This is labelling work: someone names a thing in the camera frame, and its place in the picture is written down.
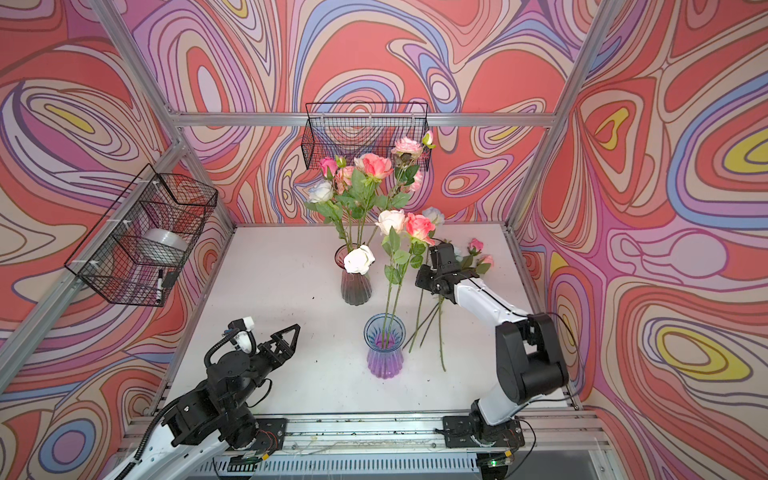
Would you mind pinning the black wire basket back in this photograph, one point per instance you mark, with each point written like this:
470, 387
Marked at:
353, 128

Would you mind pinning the black wire basket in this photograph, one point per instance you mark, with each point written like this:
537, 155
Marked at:
353, 128
122, 268

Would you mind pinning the small pink bud rose stem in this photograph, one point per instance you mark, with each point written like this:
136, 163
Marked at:
409, 158

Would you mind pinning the black wire basket left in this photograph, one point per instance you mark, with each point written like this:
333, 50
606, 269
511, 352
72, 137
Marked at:
122, 268

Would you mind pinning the cream pink rose stem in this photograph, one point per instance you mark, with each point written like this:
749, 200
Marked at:
391, 224

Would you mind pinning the pink grey glass vase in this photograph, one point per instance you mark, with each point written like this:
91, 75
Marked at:
355, 288

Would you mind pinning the purple blue glass vase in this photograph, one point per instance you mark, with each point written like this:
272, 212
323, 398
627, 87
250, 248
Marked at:
384, 363

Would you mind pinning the aluminium frame post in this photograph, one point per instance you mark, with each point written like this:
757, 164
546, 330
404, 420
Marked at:
127, 48

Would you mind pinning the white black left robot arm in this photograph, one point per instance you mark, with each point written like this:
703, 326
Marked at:
214, 416

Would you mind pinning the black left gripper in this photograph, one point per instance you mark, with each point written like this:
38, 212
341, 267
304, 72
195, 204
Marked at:
280, 356

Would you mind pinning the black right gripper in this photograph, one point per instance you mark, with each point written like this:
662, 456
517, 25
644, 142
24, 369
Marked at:
425, 271

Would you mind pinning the light blue rose stem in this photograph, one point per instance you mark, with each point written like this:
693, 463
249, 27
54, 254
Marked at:
434, 215

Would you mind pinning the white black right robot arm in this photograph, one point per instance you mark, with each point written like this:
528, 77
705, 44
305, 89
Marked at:
529, 360

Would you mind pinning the pink spray rose stem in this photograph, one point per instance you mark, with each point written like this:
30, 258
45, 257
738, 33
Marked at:
342, 183

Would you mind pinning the red pink rose stem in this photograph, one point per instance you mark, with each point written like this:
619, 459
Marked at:
416, 237

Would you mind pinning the white tape roll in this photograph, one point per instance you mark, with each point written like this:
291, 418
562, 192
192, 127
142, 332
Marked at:
166, 238

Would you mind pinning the pale blue rose stem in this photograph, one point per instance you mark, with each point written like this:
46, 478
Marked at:
322, 200

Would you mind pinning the coral pink rose stem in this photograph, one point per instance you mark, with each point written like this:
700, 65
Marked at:
368, 176

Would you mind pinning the pink white mixed rose stem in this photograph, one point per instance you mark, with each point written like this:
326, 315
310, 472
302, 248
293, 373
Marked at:
474, 260

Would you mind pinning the bright pink rose stem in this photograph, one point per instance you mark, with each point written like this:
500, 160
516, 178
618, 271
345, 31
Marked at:
328, 167

